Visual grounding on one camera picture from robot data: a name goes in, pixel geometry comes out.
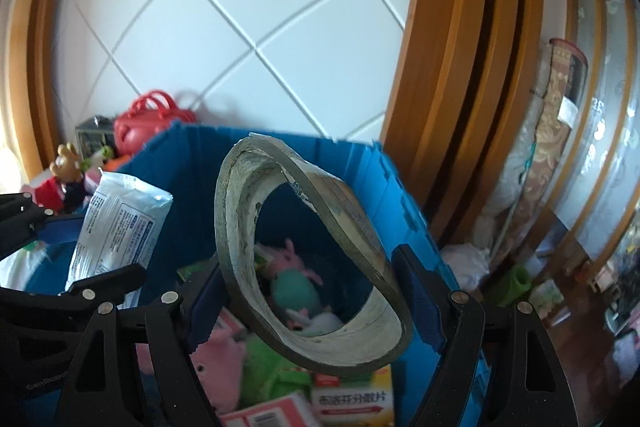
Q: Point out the red bear-shaped plastic case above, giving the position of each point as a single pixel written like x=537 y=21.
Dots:
x=148 y=115

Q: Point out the brown teddy bear plush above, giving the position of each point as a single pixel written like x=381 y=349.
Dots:
x=66 y=166

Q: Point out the green plush in crate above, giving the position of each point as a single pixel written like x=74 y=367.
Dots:
x=267 y=375

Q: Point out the teal dress pig plush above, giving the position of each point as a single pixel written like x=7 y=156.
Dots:
x=294 y=291

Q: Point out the grey tape roll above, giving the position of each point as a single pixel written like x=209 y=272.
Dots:
x=266 y=193

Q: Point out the red dress pig plush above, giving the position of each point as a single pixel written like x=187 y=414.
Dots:
x=49 y=194

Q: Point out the red white medicine box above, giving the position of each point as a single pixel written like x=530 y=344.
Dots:
x=292 y=410

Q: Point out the white plastic bag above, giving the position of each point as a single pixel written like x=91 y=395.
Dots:
x=469 y=264

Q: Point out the white wet wipes packet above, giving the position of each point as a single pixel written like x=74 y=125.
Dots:
x=121 y=226

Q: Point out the yellow green ibuprofen box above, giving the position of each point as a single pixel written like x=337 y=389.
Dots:
x=362 y=400

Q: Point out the dark green gift box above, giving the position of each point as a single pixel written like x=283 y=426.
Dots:
x=93 y=134

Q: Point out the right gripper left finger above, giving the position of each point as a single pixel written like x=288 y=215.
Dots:
x=103 y=386

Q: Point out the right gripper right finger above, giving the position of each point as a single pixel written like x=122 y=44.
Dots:
x=475 y=364

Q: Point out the orange dress pig plush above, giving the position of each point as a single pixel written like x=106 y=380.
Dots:
x=93 y=177

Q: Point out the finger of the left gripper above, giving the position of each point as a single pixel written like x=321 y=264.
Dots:
x=111 y=286
x=20 y=221

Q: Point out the green white frog plush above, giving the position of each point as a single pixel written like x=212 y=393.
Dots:
x=97 y=156

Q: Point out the rolled patterned carpet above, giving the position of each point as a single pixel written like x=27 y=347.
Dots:
x=538 y=150

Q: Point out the blue plastic storage crate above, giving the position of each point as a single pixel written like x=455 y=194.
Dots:
x=168 y=241

